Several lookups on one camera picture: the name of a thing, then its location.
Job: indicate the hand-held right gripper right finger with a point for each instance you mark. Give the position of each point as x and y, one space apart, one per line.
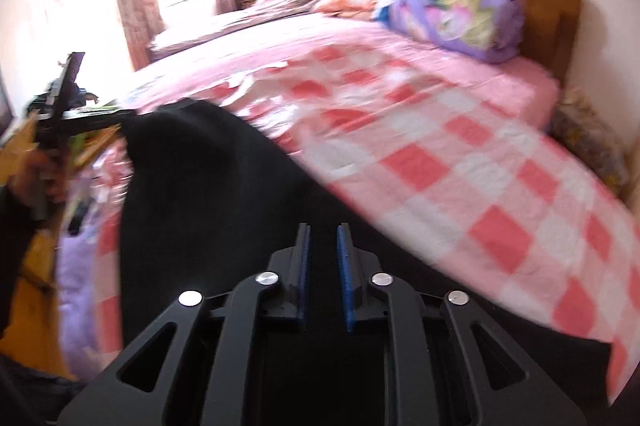
345 271

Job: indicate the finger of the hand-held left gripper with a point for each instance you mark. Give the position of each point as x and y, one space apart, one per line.
72 69
100 116

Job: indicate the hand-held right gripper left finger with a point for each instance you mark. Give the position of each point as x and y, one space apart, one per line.
302 271

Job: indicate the black pants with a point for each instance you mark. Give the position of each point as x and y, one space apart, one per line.
210 186

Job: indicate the person's left hand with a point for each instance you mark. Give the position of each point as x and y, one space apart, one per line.
32 178

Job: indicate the green cloth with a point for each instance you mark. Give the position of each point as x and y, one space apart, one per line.
90 146

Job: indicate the black smartphone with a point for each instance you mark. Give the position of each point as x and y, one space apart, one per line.
77 216

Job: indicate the pink checked plastic bed cover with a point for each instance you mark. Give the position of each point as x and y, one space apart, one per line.
425 146

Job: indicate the grey patterned blanket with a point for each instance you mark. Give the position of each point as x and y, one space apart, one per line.
225 19

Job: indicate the pink bed sheet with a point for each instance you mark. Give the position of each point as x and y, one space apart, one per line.
500 81

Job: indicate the purple floral rolled quilt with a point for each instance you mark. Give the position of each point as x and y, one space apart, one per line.
450 16

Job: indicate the nightstand with floral cover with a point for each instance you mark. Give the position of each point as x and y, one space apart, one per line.
590 141

